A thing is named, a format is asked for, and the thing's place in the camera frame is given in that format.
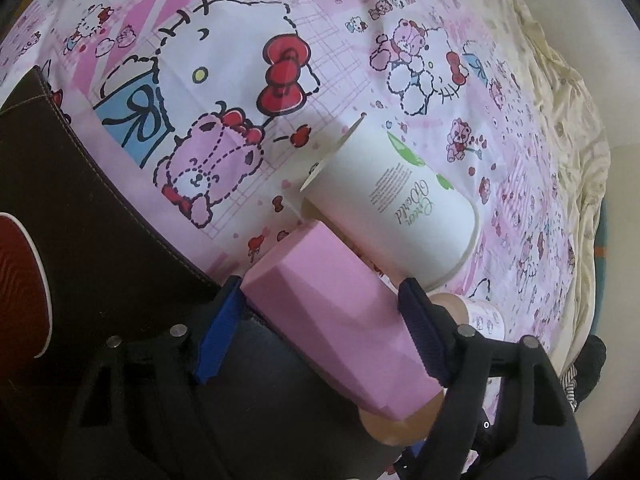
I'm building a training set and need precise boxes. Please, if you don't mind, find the pink Hello Kitty bedsheet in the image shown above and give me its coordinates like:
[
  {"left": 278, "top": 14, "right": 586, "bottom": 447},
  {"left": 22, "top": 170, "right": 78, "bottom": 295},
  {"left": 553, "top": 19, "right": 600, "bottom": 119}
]
[{"left": 1, "top": 0, "right": 572, "bottom": 349}]

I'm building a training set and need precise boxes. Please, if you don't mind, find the cream yellow blanket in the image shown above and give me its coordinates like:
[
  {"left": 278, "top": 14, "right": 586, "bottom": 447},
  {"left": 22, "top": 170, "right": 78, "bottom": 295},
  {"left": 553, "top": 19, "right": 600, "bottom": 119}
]
[{"left": 465, "top": 0, "right": 611, "bottom": 370}]

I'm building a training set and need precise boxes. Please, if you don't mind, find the black striped clothes pile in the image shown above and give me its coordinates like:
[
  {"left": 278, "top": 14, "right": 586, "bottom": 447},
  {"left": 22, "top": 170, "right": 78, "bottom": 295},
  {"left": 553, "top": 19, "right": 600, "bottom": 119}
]
[{"left": 560, "top": 335, "right": 608, "bottom": 412}]

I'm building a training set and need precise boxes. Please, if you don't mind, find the red ribbed paper cup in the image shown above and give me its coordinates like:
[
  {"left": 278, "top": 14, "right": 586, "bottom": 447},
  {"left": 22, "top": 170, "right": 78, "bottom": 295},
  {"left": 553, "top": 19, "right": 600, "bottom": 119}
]
[{"left": 1, "top": 212, "right": 53, "bottom": 374}]

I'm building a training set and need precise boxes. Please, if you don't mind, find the white cup green leaf print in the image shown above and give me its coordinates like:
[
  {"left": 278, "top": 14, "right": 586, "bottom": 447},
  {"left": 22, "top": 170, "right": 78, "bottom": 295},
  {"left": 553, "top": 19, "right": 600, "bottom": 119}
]
[{"left": 300, "top": 116, "right": 480, "bottom": 290}]

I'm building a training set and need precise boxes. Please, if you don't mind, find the white pink print cup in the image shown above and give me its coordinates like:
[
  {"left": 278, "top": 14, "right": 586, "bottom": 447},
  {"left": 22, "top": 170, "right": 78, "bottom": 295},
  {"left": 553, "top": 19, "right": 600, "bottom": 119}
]
[{"left": 431, "top": 292, "right": 506, "bottom": 341}]

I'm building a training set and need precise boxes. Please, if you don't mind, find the pink faceted paper cup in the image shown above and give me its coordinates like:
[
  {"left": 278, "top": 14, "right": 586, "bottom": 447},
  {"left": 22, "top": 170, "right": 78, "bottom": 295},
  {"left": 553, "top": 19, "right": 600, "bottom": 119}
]
[{"left": 241, "top": 221, "right": 442, "bottom": 420}]

